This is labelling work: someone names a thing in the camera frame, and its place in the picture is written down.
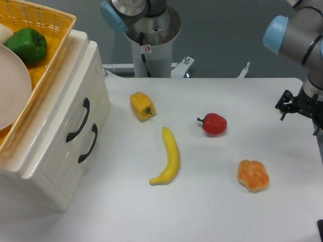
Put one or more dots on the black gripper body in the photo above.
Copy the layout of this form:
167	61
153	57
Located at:
310	107

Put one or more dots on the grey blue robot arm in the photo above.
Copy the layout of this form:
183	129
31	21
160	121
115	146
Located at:
299	38

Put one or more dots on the white drawer cabinet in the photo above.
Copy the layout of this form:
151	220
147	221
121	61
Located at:
37	128

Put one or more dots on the red bell pepper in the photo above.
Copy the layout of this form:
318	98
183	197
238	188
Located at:
213	124

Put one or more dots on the orange knotted bread roll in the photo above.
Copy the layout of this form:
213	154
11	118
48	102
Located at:
252	174

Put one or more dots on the yellow banana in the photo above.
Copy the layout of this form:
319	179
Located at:
173	164

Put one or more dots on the yellow bell pepper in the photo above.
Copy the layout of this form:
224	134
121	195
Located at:
142	106

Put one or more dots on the yellow woven basket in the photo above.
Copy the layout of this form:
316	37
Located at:
40	32

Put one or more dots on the green bell pepper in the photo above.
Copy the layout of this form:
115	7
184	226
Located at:
29	45

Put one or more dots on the pink plate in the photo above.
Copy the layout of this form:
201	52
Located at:
15	87

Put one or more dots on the white onion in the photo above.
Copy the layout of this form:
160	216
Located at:
5	33

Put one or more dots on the white metal bracket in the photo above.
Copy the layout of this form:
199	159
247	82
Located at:
244	71

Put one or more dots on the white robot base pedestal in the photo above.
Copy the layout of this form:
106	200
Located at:
151	41

